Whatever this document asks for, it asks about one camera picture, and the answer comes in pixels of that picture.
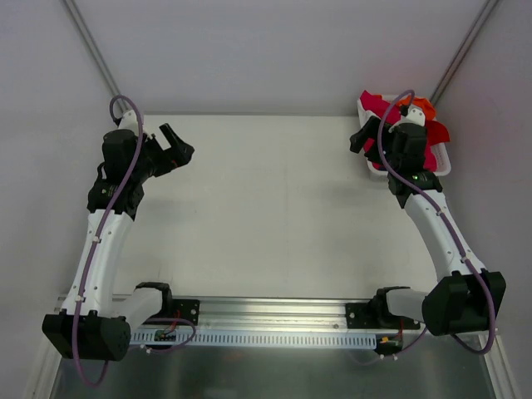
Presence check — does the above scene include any red t shirt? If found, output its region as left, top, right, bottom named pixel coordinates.
left=426, top=120, right=450, bottom=146

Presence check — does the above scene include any aluminium frame post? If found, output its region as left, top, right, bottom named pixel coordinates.
left=60, top=0, right=121, bottom=96
left=430, top=0, right=501, bottom=106

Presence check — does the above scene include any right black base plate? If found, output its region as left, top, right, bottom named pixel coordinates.
left=345, top=300, right=421, bottom=330

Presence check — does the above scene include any aluminium mounting rail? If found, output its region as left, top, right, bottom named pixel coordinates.
left=53, top=293, right=429, bottom=333

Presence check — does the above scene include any orange t shirt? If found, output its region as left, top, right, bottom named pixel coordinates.
left=397, top=96, right=436, bottom=121

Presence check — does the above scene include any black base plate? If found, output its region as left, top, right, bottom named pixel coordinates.
left=163, top=298, right=201, bottom=326
left=345, top=300, right=421, bottom=330

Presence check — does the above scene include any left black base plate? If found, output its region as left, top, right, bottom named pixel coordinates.
left=163, top=298, right=201, bottom=326

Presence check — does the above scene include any left aluminium frame post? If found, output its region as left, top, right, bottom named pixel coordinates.
left=60, top=0, right=121, bottom=96

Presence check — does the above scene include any right aluminium frame post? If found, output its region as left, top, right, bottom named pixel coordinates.
left=430, top=0, right=501, bottom=106

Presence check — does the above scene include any white plastic laundry basket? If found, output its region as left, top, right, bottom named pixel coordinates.
left=357, top=96, right=451, bottom=182

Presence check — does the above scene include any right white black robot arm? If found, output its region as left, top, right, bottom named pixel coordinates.
left=350, top=108, right=506, bottom=336

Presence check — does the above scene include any white slotted cable duct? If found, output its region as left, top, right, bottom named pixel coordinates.
left=131, top=328, right=377, bottom=350

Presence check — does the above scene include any crimson pink t shirt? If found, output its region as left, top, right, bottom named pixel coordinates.
left=359, top=91, right=437, bottom=172

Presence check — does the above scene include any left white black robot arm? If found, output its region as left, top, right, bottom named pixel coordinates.
left=42, top=116, right=195, bottom=362

